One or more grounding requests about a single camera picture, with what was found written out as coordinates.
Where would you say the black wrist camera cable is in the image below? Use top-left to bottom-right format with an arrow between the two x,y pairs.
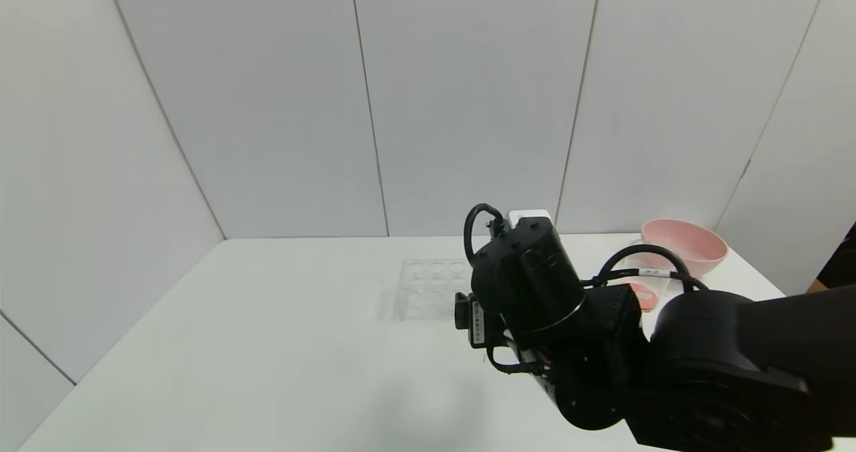
463,203 -> 507,267

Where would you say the black cable with white tag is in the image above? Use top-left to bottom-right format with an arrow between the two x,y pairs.
583,245 -> 710,294

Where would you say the pink bowl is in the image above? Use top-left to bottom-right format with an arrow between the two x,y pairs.
640,219 -> 728,278

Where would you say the dark background object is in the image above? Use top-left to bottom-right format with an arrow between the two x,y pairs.
806,221 -> 856,292

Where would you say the clear glass beaker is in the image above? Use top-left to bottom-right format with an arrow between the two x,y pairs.
625,238 -> 685,313

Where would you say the clear acrylic test tube rack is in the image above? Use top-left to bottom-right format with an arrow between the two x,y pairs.
392,257 -> 477,323

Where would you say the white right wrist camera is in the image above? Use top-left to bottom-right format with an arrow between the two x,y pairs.
507,209 -> 555,229

